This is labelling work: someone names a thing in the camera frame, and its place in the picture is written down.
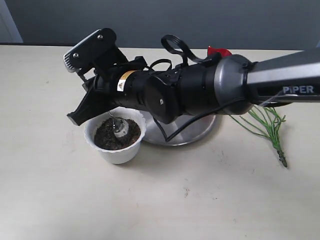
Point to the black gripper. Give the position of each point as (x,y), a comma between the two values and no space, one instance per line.
(121,85)

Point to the steel spork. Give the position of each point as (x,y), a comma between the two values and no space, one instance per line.
(120,126)

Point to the artificial red anthurium flower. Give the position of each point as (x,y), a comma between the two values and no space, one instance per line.
(258,117)

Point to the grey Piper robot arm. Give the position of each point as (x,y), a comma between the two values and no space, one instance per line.
(189,89)

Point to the white scalloped soil pot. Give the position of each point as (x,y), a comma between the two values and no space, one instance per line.
(99,134)

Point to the round steel plate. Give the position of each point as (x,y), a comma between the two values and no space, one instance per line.
(196,131)

